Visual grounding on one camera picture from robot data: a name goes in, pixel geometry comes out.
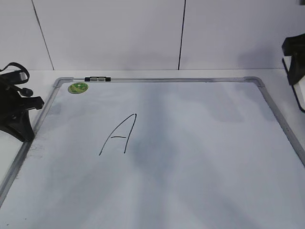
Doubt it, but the white whiteboard eraser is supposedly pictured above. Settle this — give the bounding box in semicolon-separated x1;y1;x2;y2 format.
282;57;305;113

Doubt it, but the black camera cable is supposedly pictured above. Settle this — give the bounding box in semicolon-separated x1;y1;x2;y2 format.
0;62;34;98

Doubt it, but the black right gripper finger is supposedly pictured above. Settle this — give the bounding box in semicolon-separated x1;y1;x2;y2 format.
282;34;305;85

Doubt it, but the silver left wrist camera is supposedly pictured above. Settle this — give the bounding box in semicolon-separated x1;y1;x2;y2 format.
7;70;29;85

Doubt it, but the white board with aluminium frame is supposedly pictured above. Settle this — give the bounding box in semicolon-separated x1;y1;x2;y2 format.
0;77;305;229

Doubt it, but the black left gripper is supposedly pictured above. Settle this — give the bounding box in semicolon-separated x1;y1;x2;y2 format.
0;77;44;142

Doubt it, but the round green magnet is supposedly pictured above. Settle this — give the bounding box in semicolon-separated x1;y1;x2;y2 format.
68;82;89;94

